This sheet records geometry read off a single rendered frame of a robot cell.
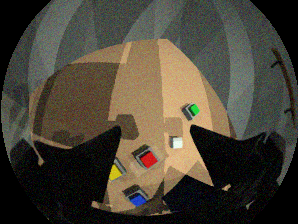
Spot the green button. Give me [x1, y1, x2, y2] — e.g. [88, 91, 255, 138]
[182, 103, 200, 121]

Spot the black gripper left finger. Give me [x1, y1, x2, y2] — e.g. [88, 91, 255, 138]
[33, 125, 121, 202]

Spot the yellow button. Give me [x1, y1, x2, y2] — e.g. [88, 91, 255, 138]
[109, 157, 126, 181]

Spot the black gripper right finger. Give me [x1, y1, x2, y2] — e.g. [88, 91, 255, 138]
[190, 125, 266, 192]

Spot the blue button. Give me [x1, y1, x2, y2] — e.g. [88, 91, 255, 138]
[125, 186, 149, 206]

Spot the red button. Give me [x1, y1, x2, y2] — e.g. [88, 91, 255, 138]
[134, 145, 160, 171]

